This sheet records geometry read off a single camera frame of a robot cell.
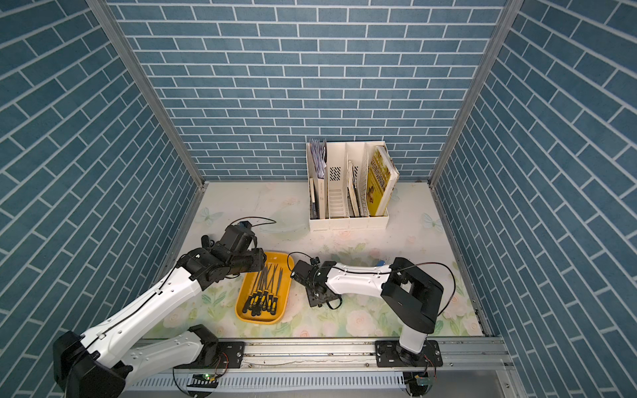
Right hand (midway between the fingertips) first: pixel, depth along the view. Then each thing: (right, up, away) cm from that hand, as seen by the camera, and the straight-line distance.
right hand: (320, 298), depth 86 cm
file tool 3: (-19, +5, +3) cm, 20 cm away
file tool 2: (-19, +2, -1) cm, 19 cm away
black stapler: (-45, +18, +10) cm, 49 cm away
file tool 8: (-18, +2, 0) cm, 19 cm away
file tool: (-22, 0, -3) cm, 22 cm away
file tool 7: (-19, +1, -3) cm, 19 cm away
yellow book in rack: (+24, +44, +7) cm, 50 cm away
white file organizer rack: (+10, +40, +6) cm, 41 cm away
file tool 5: (-15, 0, -2) cm, 15 cm away
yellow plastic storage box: (-15, +11, +10) cm, 21 cm away
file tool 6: (-20, +5, +3) cm, 21 cm away
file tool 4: (-17, +1, -1) cm, 17 cm away
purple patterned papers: (-1, +53, +6) cm, 53 cm away
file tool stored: (-24, +1, -1) cm, 24 cm away
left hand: (-16, +15, -8) cm, 23 cm away
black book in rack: (-3, +32, +6) cm, 33 cm away
